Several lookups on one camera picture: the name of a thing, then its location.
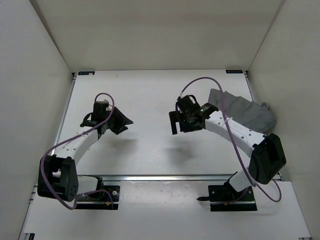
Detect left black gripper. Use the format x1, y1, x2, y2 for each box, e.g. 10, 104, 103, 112
105, 105, 134, 135

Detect grey pleated skirt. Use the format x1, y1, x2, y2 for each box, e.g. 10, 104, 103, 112
208, 88, 276, 133

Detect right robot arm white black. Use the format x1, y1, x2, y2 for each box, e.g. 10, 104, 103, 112
169, 103, 287, 200

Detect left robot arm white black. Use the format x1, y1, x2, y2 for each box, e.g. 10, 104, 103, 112
37, 102, 133, 203

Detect left blue corner label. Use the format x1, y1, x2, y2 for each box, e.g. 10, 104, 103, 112
77, 71, 95, 76

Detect blue corner label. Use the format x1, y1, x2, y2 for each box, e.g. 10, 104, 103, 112
225, 69, 243, 74
77, 71, 95, 76

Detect right blue corner label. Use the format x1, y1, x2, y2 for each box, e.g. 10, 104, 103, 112
225, 69, 243, 74

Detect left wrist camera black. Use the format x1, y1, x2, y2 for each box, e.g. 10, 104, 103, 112
80, 100, 111, 128

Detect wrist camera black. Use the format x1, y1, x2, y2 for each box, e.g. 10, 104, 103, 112
80, 100, 111, 128
175, 94, 220, 118

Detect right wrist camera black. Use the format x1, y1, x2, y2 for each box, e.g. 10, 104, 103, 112
175, 94, 220, 118

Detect aluminium front rail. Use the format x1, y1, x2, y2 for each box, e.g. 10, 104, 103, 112
92, 174, 231, 182

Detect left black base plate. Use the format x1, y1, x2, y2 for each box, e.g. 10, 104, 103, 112
75, 185, 121, 210

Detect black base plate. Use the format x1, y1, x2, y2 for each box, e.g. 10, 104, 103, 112
75, 185, 121, 210
197, 185, 258, 212

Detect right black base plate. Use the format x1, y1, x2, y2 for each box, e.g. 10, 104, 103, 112
197, 185, 258, 212

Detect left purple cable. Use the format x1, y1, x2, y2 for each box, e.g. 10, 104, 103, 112
41, 92, 116, 210

